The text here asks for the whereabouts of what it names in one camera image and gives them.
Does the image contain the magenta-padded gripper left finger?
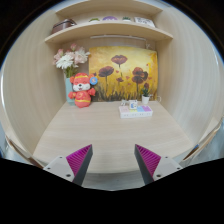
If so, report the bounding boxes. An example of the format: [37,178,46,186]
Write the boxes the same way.
[43,143,94,187]

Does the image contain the red plush mouse toy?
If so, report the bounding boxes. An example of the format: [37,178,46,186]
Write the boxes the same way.
[67,72,99,109]

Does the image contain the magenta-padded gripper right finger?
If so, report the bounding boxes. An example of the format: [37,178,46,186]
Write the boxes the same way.
[134,143,184,186]

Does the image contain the pink and white flower bouquet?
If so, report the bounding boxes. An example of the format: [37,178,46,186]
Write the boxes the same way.
[52,42,91,80]

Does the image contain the light wood shelf unit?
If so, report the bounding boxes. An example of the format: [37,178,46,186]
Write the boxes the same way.
[44,0,174,45]

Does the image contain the white light bar cable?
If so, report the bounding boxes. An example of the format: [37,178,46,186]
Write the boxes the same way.
[144,39,158,52]

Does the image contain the yellow poppy flower painting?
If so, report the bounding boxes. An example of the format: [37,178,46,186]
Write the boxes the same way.
[88,45,159,103]

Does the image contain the small potted green plant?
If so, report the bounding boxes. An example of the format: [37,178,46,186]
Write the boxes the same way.
[140,86,151,106]

